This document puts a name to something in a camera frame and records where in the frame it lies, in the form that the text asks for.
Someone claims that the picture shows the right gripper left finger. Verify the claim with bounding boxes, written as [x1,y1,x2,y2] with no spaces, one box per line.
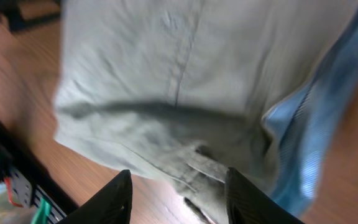
[58,170,133,224]

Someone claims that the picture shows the khaki shorts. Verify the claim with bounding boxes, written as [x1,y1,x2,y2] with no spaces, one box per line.
[54,0,358,223]

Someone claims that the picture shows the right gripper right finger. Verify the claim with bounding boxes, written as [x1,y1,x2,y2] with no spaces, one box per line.
[224,167,303,224]

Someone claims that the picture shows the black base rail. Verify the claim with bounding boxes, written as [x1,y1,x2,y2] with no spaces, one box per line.
[0,122,78,223]

